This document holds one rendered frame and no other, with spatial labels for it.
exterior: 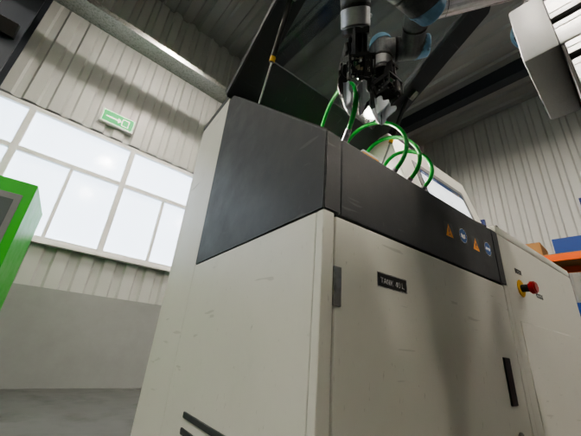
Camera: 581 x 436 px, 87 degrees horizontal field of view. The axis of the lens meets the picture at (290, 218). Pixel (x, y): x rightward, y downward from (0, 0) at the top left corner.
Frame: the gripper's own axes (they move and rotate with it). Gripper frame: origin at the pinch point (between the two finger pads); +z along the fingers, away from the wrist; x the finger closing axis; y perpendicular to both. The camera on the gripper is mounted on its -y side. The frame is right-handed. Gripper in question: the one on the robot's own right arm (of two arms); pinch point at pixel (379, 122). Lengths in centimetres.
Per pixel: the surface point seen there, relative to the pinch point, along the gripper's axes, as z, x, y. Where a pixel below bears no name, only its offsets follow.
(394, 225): 42.8, -14.4, 13.3
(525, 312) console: 52, 46, 13
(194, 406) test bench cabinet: 80, -33, -26
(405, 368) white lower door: 68, -14, 13
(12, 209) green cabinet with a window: -13, -112, -249
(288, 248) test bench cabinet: 51, -33, 4
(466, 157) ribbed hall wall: -402, 630, -217
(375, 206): 40.6, -20.0, 13.3
